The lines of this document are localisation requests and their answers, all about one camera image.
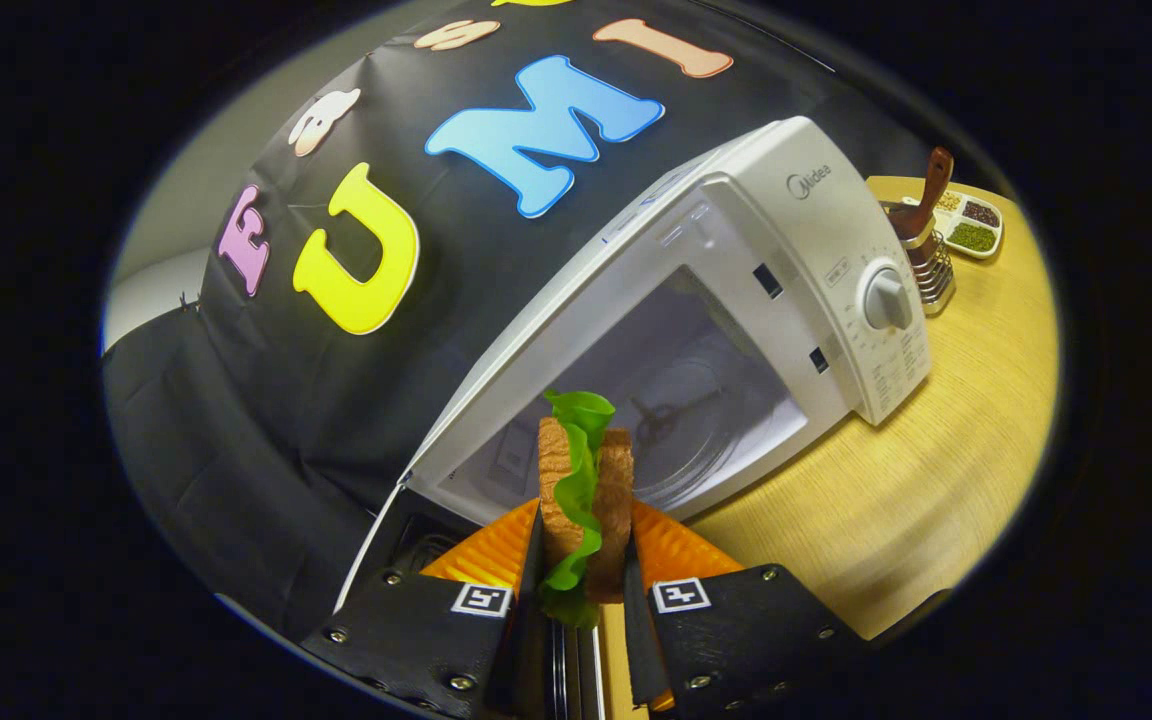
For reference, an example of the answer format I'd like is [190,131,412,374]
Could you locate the white microwave oven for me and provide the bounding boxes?
[334,115,934,616]

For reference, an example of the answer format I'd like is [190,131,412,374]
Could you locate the wooden spoon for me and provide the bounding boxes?
[894,147,955,246]

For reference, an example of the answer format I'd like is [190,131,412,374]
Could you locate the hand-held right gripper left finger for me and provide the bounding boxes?
[301,498,547,720]

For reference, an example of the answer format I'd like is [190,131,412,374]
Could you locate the metal wire utensil holder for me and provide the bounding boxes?
[881,200,957,318]

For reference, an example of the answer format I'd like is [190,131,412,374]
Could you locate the white divided dish with beans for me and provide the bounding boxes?
[936,190,1004,261]

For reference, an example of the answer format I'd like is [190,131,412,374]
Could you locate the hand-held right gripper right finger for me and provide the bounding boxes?
[621,500,872,720]

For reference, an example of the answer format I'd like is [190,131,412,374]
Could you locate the lettuce sandwich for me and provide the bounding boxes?
[534,390,635,629]

